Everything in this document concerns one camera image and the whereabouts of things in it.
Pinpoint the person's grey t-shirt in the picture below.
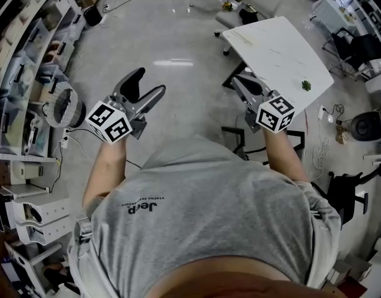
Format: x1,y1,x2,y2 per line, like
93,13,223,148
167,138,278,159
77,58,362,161
67,135,342,298

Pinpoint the row of clear storage boxes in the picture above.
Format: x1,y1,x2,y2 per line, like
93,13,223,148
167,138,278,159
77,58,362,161
0,11,80,158

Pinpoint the white shelf unit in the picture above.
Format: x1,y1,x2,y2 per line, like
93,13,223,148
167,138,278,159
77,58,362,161
0,0,85,163

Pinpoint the black round speaker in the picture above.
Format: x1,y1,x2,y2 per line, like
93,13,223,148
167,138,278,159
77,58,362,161
351,111,381,142

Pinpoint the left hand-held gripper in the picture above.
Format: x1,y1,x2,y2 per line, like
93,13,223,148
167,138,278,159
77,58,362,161
85,67,167,144

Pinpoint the black cloth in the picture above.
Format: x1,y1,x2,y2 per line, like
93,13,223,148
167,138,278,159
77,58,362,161
239,8,259,25

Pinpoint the black bin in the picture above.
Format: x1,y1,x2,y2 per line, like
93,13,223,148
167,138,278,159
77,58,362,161
83,5,103,27

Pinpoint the coiled white cable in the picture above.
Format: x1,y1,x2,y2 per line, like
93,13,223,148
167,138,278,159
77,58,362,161
312,137,331,181

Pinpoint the person's left forearm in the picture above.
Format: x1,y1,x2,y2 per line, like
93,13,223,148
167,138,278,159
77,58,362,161
82,137,128,211

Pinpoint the black table frame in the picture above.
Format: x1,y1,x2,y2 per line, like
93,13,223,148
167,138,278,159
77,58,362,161
221,125,306,168

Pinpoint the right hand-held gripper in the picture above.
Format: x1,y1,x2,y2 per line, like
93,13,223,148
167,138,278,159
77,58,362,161
231,73,296,134

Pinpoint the white storage rack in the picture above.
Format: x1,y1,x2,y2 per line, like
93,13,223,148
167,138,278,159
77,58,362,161
339,0,381,55

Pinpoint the black lamp with pleated shade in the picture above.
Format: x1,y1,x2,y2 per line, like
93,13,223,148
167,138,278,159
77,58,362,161
44,81,87,129

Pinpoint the white drawer unit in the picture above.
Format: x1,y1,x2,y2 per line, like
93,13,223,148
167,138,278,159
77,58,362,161
12,194,72,246

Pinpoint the person's right forearm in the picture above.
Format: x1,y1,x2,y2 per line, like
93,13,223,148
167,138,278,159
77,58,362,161
263,128,310,183

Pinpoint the grey office chair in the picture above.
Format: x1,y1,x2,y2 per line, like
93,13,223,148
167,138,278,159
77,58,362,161
213,0,292,57

